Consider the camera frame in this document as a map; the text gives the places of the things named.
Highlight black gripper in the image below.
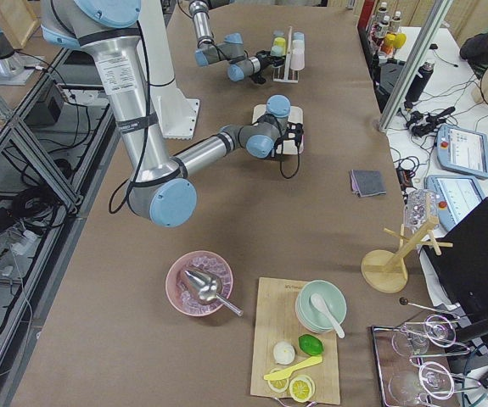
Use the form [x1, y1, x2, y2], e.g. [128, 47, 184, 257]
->
[278, 122, 304, 144]
[252, 50, 285, 84]

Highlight green plastic cup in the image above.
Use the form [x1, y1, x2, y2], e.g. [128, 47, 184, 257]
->
[270, 45, 285, 58]

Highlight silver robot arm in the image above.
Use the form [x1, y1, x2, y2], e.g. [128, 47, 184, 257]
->
[41, 1, 304, 227]
[188, 1, 285, 84]

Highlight cream rabbit tray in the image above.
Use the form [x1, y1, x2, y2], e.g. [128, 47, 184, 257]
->
[275, 105, 304, 155]

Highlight yellow plastic cup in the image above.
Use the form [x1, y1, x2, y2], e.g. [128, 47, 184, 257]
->
[273, 36, 286, 48]

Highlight pink plastic cup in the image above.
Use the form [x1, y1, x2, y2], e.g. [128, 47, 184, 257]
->
[289, 48, 306, 71]

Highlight blue plastic cup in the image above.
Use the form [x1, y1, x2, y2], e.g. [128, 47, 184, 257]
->
[292, 31, 305, 41]

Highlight clear glass cup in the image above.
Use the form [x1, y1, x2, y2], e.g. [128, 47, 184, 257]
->
[404, 189, 438, 232]

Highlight wooden cup tree stand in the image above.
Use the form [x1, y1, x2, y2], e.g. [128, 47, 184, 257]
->
[361, 215, 453, 293]

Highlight wine glass rack tray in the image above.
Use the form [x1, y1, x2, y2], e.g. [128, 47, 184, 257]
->
[370, 315, 481, 406]

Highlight folded grey cloth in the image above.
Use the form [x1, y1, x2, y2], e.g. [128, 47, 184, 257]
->
[350, 170, 386, 198]

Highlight black water bottle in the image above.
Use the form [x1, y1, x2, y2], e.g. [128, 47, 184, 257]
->
[406, 59, 435, 103]

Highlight white soup spoon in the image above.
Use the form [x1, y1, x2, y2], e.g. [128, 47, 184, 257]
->
[311, 293, 345, 338]

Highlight upper teach pendant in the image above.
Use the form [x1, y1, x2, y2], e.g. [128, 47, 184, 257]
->
[436, 124, 488, 179]

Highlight teach pendant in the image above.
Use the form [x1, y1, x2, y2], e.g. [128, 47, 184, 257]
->
[424, 175, 485, 231]
[436, 124, 488, 179]

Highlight lower teach pendant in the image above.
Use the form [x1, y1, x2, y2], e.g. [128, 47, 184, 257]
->
[424, 175, 485, 231]

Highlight metal ice scoop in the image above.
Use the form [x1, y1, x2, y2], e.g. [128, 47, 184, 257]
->
[180, 267, 244, 317]

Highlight stacked green bowls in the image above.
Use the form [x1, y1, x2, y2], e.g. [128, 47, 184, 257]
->
[294, 280, 347, 333]

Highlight pink bowl with ice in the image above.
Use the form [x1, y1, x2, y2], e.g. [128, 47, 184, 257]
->
[165, 250, 233, 317]

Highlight green lime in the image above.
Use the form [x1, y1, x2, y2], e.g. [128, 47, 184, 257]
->
[298, 334, 324, 356]

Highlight bamboo cutting board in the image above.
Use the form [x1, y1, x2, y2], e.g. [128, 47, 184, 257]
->
[250, 277, 341, 405]

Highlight black monitor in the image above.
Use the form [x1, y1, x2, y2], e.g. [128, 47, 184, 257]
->
[423, 197, 488, 321]

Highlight white garlic bulb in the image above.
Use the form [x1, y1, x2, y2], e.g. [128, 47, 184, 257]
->
[272, 341, 295, 365]

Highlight yellow plastic knife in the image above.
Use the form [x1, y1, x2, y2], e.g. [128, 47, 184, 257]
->
[263, 355, 323, 381]

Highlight upper wine glass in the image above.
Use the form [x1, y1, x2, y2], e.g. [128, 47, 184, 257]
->
[391, 315, 456, 356]

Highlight left lemon slice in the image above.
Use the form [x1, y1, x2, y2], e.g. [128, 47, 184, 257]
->
[267, 378, 289, 393]

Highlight lemon slice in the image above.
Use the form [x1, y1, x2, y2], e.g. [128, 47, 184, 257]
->
[267, 378, 289, 393]
[289, 375, 316, 403]

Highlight right lemon slice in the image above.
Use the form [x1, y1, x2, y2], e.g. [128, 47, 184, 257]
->
[289, 375, 316, 403]

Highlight lower wine glass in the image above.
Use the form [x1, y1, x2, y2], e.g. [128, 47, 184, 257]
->
[388, 361, 455, 406]

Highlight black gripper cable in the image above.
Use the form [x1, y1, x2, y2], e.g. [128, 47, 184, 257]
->
[273, 122, 303, 180]

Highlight white wire cup rack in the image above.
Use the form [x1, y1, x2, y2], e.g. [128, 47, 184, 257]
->
[272, 26, 306, 83]

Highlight white pedestal column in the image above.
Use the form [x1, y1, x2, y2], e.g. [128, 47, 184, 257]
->
[138, 0, 199, 140]

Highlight aluminium frame post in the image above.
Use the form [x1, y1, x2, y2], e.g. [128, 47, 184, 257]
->
[378, 0, 453, 133]

